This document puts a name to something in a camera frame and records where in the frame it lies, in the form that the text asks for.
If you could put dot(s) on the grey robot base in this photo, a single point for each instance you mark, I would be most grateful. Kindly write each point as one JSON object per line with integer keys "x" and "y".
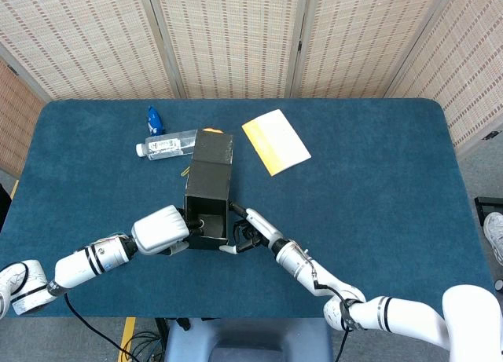
{"x": 251, "y": 338}

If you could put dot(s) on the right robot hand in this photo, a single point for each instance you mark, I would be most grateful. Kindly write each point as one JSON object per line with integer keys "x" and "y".
{"x": 261, "y": 226}

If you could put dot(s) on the clear plastic bottle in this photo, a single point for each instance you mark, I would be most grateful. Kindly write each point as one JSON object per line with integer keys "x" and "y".
{"x": 165, "y": 146}

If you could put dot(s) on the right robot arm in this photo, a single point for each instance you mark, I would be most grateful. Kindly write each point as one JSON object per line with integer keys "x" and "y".
{"x": 393, "y": 311}

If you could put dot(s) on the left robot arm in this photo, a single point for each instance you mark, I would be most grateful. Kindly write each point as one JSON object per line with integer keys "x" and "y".
{"x": 78, "y": 265}

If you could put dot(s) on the small blue packet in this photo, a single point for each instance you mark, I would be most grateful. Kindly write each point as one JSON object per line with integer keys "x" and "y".
{"x": 154, "y": 120}

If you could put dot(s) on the blue carpeted table surface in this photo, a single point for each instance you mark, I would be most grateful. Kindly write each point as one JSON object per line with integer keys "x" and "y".
{"x": 373, "y": 220}

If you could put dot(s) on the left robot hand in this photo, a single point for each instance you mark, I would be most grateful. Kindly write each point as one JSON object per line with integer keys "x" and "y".
{"x": 161, "y": 230}

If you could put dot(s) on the yellow tape measure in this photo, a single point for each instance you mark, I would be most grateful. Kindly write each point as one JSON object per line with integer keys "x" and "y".
{"x": 184, "y": 172}

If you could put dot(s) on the black cardboard box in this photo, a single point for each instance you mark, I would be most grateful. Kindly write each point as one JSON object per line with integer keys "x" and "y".
{"x": 212, "y": 169}

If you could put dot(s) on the woven folding screen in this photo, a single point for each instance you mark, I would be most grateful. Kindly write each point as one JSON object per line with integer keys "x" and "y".
{"x": 236, "y": 36}

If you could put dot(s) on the white sneaker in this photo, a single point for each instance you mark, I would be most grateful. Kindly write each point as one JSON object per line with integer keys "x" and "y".
{"x": 495, "y": 232}

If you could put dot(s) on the yellow and white booklet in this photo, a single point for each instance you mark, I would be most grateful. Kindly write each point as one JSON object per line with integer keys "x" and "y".
{"x": 277, "y": 142}

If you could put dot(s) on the black floor stand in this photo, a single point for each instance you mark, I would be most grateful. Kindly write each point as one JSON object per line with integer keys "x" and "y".
{"x": 489, "y": 205}

